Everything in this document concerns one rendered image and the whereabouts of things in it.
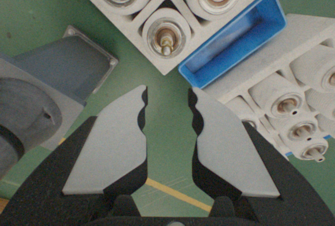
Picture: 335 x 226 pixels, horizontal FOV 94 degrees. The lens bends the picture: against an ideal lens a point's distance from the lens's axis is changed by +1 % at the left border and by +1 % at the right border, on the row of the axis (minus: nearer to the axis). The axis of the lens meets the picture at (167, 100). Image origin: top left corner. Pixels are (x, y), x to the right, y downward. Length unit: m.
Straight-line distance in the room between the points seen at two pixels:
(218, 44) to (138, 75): 0.31
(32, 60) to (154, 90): 0.40
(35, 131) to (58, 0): 0.42
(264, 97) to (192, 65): 0.27
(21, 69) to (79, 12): 0.31
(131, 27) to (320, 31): 0.44
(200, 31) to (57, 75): 0.33
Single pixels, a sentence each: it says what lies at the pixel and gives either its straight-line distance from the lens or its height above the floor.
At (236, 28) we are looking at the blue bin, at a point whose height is 0.00.
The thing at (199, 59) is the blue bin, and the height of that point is 0.00.
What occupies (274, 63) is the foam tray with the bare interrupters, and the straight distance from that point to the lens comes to 0.50.
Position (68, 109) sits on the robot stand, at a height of 0.30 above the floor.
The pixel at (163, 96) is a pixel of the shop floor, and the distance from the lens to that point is 0.67.
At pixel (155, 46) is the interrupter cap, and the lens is 0.32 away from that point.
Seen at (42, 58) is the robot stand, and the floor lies 0.22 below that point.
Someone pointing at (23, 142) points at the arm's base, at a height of 0.38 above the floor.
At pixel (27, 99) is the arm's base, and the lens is 0.37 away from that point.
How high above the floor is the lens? 0.57
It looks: 57 degrees down
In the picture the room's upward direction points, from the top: 179 degrees clockwise
